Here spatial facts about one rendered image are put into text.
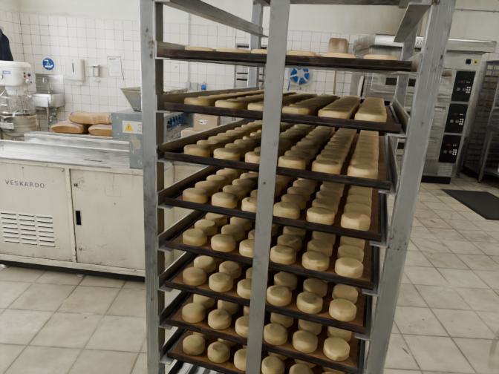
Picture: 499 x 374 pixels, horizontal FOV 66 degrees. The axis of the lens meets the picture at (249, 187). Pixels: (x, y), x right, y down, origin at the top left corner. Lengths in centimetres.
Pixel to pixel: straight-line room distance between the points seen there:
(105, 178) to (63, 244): 60
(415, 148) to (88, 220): 241
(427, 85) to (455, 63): 559
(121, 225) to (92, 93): 469
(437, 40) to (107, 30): 662
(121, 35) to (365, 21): 388
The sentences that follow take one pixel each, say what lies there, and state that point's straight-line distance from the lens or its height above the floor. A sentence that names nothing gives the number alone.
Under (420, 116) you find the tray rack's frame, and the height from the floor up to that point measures 143.
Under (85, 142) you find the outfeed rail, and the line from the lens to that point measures 321.
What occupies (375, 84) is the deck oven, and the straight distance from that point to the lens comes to 581.
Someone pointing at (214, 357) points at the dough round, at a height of 88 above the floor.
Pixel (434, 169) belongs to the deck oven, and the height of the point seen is 22.
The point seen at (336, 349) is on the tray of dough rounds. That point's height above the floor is 97.
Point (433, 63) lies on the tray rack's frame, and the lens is 62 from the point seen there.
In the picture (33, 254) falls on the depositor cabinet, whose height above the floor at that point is 15.
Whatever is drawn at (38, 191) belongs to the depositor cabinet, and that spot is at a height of 63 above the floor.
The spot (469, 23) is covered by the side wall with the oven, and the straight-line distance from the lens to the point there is 742.
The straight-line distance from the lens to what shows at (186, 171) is 262.
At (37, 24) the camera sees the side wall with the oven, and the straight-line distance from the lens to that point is 752.
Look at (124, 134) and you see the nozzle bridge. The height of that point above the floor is 105.
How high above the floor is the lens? 148
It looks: 17 degrees down
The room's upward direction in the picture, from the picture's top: 4 degrees clockwise
